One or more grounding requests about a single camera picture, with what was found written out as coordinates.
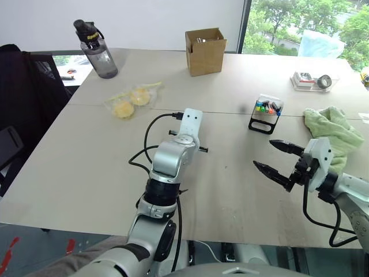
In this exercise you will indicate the red and white small box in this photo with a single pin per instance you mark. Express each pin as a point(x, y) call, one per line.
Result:
point(302, 79)

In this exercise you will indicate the dark window frame post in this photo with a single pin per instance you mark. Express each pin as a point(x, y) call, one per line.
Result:
point(243, 26)

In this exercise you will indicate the clear plastic tray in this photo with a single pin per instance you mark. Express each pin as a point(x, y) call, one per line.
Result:
point(311, 88)

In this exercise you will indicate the green towel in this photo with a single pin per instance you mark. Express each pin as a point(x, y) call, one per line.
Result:
point(331, 127)

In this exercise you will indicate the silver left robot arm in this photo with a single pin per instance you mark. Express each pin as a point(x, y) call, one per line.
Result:
point(167, 157)

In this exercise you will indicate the white side desk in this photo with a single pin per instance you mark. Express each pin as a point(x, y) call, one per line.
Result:
point(78, 79)

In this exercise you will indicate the grey rounded shape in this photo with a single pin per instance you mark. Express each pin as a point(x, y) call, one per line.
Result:
point(253, 254)

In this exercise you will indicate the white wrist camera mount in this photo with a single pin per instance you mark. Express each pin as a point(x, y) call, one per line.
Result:
point(320, 155)
point(191, 122)

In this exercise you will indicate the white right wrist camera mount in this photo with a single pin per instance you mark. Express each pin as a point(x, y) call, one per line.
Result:
point(320, 155)

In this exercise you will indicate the black and clear pen holder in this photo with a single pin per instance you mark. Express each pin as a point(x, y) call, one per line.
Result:
point(261, 126)

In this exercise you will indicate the grey water bottle black lid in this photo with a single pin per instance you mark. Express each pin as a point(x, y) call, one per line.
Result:
point(101, 57)

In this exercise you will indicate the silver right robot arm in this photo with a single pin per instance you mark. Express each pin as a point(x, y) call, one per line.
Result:
point(350, 187)

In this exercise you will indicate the clear plastic bag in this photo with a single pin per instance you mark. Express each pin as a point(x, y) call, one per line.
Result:
point(150, 89)

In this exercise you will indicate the yellow round sponge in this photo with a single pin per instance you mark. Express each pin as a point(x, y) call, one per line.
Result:
point(140, 97)
point(123, 109)

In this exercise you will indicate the silver robot torso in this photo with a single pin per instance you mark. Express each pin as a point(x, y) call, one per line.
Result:
point(239, 271)

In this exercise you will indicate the grey tape roll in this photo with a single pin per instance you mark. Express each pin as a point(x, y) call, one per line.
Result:
point(325, 81)

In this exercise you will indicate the black office chair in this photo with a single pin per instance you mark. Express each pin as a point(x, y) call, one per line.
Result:
point(26, 92)

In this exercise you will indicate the brown cardboard box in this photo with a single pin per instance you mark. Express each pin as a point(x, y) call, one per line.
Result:
point(206, 59)

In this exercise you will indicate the yellow and black object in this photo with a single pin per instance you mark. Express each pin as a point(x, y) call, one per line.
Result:
point(365, 78)

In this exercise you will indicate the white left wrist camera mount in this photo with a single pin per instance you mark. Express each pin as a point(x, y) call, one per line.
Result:
point(191, 122)

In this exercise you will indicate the light blue plastic bag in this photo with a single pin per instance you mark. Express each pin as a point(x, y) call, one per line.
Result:
point(320, 44)

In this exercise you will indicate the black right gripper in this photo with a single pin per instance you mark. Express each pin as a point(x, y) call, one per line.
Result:
point(305, 170)

